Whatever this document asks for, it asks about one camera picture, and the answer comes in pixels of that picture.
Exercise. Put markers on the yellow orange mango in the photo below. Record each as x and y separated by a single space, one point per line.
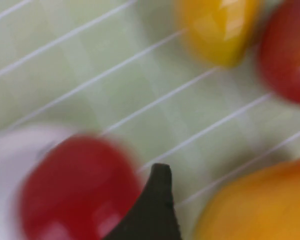
215 32

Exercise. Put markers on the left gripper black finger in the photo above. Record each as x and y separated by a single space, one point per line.
152 220

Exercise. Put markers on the red apple with orange base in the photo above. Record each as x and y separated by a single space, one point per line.
72 190

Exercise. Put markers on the green checked tablecloth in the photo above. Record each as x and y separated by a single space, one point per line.
90 87

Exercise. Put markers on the orange mango with stem tip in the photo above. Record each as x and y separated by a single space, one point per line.
260 207

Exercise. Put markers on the red apple with short stem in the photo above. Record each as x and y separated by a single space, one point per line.
290 57

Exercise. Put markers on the white round plate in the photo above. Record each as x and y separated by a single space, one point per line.
5 175

